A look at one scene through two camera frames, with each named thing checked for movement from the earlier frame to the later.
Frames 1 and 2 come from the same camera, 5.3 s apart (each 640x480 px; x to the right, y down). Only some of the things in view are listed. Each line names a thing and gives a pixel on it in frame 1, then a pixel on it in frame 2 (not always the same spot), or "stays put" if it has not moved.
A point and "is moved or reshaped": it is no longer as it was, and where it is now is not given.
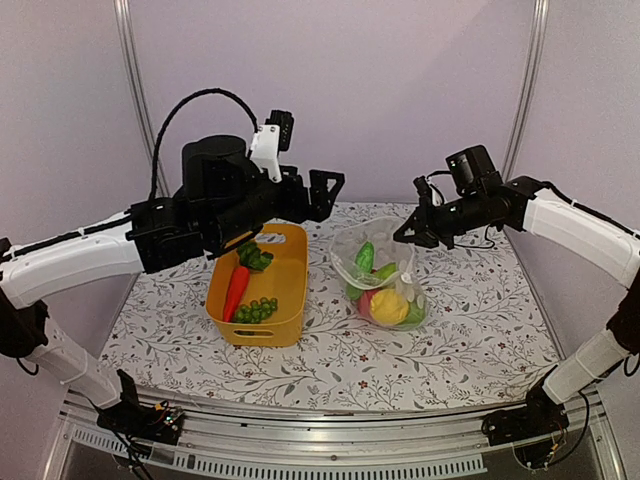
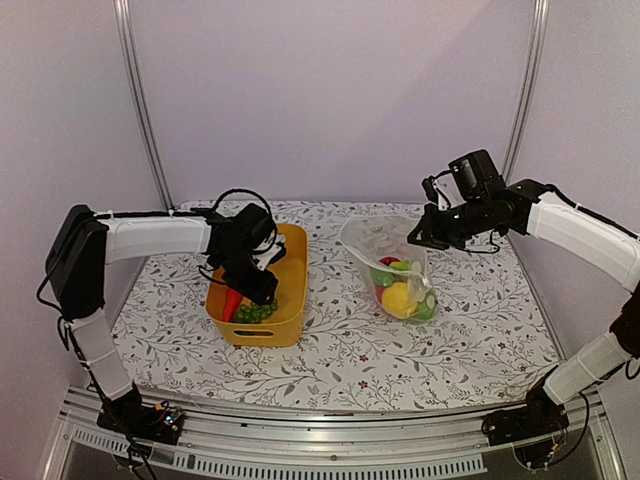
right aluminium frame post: [528, 88] stays put
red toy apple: [364, 302] -> [388, 260]
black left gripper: [321, 204] -> [258, 291]
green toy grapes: [256, 311] stays put
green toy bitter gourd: [365, 257] -> [383, 279]
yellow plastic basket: [284, 280] stays put
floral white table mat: [482, 341] stays put
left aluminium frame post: [124, 24] stays put
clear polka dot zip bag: [378, 271] is moved or reshaped
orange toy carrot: [236, 291] stays put
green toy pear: [385, 270] -> [403, 265]
